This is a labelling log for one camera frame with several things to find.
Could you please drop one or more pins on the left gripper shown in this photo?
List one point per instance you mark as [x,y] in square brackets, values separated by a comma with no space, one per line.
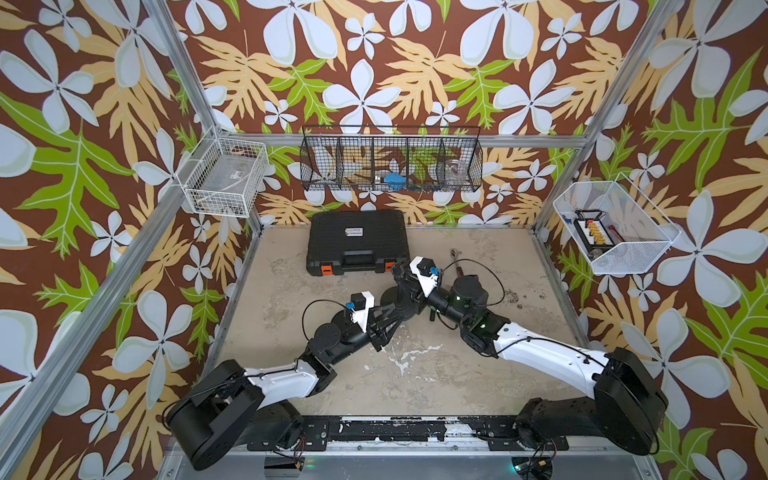
[376,335]

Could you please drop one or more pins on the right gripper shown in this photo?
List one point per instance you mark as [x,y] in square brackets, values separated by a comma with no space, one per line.
[416,295]

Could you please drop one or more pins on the black round base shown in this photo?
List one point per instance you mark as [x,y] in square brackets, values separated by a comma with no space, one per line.
[396,303]

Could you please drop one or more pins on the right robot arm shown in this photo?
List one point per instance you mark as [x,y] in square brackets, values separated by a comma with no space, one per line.
[618,400]

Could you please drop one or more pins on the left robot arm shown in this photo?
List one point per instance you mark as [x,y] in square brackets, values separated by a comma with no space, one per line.
[216,414]

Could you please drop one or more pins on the black plastic tool case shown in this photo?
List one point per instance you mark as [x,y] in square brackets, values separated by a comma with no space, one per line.
[352,241]

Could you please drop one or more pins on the blue object in basket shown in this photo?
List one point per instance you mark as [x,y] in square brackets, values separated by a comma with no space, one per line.
[395,181]

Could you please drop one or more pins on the screw box in basket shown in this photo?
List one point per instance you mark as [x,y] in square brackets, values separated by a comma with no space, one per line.
[594,230]

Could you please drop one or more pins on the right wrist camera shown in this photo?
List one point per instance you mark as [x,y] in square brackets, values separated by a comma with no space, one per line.
[426,273]

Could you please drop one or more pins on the red handled ratchet wrench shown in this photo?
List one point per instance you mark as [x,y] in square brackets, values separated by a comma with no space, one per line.
[455,256]

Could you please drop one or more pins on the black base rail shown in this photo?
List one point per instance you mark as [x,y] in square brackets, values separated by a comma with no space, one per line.
[316,433]

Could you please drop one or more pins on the black wire basket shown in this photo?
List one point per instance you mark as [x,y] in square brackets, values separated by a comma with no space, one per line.
[431,158]

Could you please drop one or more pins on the white wire basket left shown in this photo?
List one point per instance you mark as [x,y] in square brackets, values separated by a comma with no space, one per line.
[222,174]

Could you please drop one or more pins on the white wire basket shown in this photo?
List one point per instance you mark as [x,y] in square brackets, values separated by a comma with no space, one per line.
[222,174]
[615,225]

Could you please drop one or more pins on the white wire basket right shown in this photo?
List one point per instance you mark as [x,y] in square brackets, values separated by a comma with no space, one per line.
[615,225]

